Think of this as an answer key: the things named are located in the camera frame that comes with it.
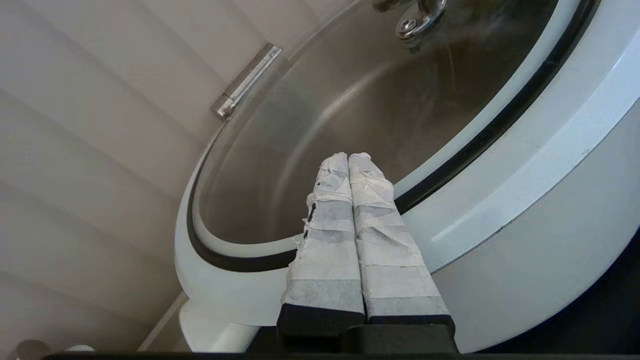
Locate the small white pot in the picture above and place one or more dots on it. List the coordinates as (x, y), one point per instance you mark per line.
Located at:
(525, 280)

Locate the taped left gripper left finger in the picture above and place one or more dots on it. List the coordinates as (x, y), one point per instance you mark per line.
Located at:
(325, 270)

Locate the black glass cooktop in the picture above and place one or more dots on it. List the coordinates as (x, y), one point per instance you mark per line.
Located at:
(610, 310)

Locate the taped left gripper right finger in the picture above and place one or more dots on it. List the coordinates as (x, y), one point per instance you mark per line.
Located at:
(395, 270)

